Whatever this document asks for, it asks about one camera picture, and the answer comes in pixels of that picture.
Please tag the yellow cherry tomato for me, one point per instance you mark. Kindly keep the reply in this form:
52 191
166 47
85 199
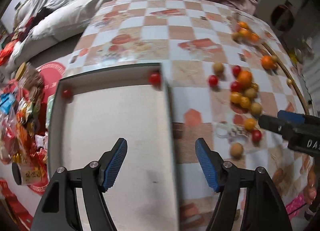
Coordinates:
249 124
245 102
235 97

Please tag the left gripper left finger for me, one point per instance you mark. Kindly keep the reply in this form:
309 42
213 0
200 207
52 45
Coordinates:
58 207

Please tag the large orange in cluster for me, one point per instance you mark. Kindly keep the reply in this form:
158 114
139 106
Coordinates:
245 79

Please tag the orange in bowl right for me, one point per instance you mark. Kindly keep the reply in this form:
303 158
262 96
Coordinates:
254 38

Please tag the red cherry tomato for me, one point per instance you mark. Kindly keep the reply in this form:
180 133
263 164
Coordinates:
236 87
155 78
236 70
213 81

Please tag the glass fruit bowl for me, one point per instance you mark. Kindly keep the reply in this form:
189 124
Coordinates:
254 26

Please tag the red gift box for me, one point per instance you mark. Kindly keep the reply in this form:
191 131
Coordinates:
17 212

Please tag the wooden curved stick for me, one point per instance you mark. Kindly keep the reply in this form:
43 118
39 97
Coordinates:
289 77

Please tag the orange in bowl middle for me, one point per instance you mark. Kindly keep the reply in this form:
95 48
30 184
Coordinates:
244 33

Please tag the red cherry tomato top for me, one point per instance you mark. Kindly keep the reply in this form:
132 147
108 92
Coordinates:
236 70

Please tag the shallow white tray box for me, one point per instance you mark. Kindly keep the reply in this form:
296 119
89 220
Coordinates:
112 103

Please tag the orange in bowl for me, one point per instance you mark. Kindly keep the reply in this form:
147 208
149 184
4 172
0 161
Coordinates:
254 38
244 33
243 25

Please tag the clear snack jar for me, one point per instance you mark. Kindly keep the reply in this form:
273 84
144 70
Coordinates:
28 77

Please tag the white sofa cushion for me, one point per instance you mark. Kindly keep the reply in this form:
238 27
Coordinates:
43 23

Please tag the red round mat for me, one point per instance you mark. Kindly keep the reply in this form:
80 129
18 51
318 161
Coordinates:
51 73

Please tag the snack bag pile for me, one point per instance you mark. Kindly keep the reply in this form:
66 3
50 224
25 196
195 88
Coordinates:
23 117

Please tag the longan by edge orange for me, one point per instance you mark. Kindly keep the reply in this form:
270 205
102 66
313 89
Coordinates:
275 58

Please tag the black lidded jar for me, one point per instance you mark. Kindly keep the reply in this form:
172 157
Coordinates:
26 174

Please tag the orange near table edge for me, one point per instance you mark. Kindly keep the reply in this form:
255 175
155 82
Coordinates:
267 62

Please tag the small dark yellow tomato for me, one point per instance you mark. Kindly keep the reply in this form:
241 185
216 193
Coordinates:
255 86

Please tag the longan beside orange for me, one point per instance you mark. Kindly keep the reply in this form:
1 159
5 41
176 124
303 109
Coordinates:
251 93

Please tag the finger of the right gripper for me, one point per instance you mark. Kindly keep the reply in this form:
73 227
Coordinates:
298 118
282 127

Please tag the orange in bowl top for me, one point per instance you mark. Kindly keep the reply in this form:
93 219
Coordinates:
243 25

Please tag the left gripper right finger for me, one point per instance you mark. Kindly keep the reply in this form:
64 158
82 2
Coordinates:
264 208

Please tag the longan beside bowl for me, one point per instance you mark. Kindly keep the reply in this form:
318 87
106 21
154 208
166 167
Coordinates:
235 36

